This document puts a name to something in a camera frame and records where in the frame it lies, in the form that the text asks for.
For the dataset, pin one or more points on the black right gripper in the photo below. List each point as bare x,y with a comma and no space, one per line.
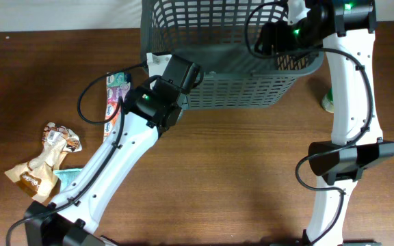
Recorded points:
280,29

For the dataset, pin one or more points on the green capped jar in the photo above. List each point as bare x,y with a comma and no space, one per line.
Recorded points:
327,102

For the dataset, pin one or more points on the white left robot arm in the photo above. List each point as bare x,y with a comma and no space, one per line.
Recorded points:
146,112

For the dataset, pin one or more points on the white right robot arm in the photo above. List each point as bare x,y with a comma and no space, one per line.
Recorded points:
345,32

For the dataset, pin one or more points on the grey plastic basket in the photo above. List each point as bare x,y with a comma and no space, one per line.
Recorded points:
214,35

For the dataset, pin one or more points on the Kleenex tissue multipack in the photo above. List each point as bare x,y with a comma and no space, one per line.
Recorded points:
117,85

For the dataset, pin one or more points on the mint green wrapper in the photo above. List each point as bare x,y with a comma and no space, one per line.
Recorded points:
66,176

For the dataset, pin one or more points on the brown crumpled snack bag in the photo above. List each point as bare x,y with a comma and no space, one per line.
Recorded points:
36,177

